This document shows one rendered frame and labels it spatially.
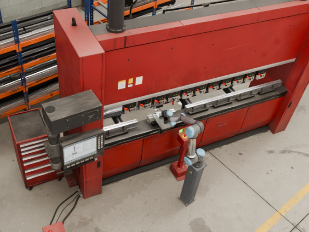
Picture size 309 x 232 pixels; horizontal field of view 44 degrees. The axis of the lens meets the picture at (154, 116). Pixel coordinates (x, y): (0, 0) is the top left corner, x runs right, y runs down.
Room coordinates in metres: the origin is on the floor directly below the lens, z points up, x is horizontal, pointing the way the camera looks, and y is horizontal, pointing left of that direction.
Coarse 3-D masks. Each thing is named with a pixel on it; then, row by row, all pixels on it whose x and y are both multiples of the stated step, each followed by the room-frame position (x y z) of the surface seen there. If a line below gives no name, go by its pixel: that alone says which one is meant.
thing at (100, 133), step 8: (96, 128) 2.61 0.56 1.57; (72, 136) 2.46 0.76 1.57; (80, 136) 2.45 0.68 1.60; (88, 136) 2.47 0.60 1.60; (96, 136) 2.51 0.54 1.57; (104, 136) 2.57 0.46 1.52; (64, 144) 2.32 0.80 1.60; (72, 144) 2.35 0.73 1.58; (96, 144) 2.51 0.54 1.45; (96, 152) 2.51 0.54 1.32; (80, 160) 2.40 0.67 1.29; (64, 168) 2.30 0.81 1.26
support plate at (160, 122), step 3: (156, 114) 3.54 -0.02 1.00; (156, 117) 3.48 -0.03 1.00; (156, 120) 3.43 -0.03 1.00; (159, 120) 3.44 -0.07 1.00; (162, 120) 3.45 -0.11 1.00; (159, 123) 3.38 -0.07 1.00; (162, 123) 3.39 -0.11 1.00; (168, 123) 3.41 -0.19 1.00; (162, 126) 3.35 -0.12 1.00; (165, 126) 3.35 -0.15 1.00; (168, 126) 3.36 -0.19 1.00; (171, 126) 3.37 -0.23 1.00; (162, 129) 3.30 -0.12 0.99
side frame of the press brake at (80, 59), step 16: (64, 16) 3.41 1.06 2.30; (80, 16) 3.45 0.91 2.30; (64, 32) 3.15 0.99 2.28; (80, 32) 3.16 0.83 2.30; (64, 48) 3.18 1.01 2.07; (80, 48) 2.90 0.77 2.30; (96, 48) 2.94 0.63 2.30; (64, 64) 3.21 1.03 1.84; (80, 64) 2.78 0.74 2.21; (96, 64) 2.86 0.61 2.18; (64, 80) 3.25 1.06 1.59; (80, 80) 2.77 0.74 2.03; (96, 80) 2.86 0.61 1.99; (64, 96) 3.29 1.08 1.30; (80, 128) 2.80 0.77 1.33; (96, 160) 2.86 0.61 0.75; (80, 176) 2.86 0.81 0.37; (96, 176) 2.86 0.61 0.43; (96, 192) 2.87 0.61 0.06
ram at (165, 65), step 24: (264, 24) 4.25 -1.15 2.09; (288, 24) 4.47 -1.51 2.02; (120, 48) 3.23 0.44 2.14; (144, 48) 3.37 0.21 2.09; (168, 48) 3.53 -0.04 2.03; (192, 48) 3.70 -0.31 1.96; (216, 48) 3.89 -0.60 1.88; (240, 48) 4.10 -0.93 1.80; (264, 48) 4.33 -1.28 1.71; (288, 48) 4.58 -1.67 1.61; (120, 72) 3.23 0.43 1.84; (144, 72) 3.38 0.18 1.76; (168, 72) 3.56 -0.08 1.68; (192, 72) 3.74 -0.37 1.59; (216, 72) 3.95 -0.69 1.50; (120, 96) 3.24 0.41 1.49
